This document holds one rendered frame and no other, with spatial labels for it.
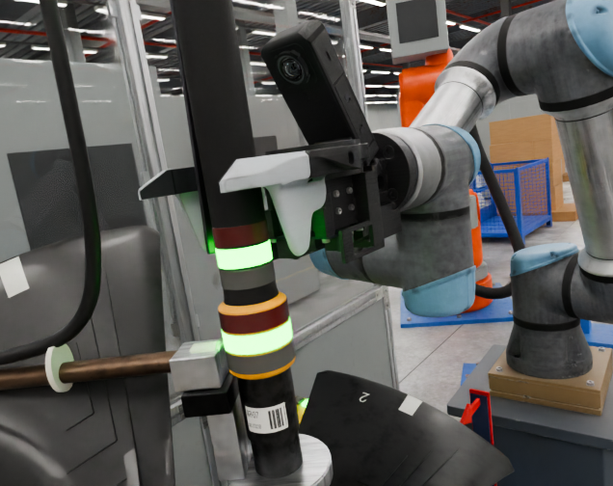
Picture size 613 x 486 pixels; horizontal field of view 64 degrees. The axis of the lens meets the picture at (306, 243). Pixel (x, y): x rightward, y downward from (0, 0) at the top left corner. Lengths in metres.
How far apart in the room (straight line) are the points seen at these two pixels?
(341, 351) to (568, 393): 0.81
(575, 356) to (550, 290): 0.14
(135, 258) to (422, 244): 0.27
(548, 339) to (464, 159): 0.57
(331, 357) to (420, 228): 1.14
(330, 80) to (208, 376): 0.21
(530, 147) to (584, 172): 7.46
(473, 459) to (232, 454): 0.28
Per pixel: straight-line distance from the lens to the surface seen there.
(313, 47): 0.35
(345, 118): 0.37
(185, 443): 1.24
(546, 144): 8.24
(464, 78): 0.77
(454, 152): 0.49
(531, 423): 0.98
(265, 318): 0.29
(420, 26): 4.24
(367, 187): 0.35
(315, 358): 1.53
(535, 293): 0.98
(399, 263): 0.52
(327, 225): 0.33
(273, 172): 0.26
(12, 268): 0.46
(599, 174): 0.82
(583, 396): 1.01
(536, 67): 0.76
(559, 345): 1.01
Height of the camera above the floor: 1.51
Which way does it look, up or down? 10 degrees down
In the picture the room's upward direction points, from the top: 8 degrees counter-clockwise
